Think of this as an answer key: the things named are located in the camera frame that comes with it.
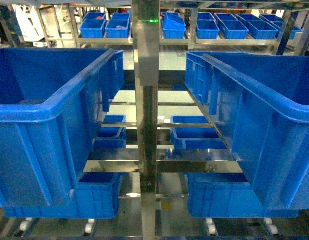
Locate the large blue bin upper right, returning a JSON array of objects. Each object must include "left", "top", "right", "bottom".
[{"left": 185, "top": 51, "right": 309, "bottom": 210}]

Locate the steel rack vertical post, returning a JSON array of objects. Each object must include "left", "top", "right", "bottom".
[{"left": 131, "top": 0, "right": 161, "bottom": 240}]

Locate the large blue bin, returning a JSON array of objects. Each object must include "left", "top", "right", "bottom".
[
  {"left": 0, "top": 48, "right": 125, "bottom": 208},
  {"left": 185, "top": 51, "right": 309, "bottom": 210}
]

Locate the large blue bin upper left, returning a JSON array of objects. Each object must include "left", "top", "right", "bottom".
[{"left": 0, "top": 48, "right": 125, "bottom": 208}]

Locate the blue bin lower left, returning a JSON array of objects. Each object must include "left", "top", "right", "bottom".
[{"left": 3, "top": 173, "right": 126, "bottom": 220}]

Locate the blue bin lower right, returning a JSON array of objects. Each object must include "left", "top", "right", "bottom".
[{"left": 185, "top": 173, "right": 300, "bottom": 219}]

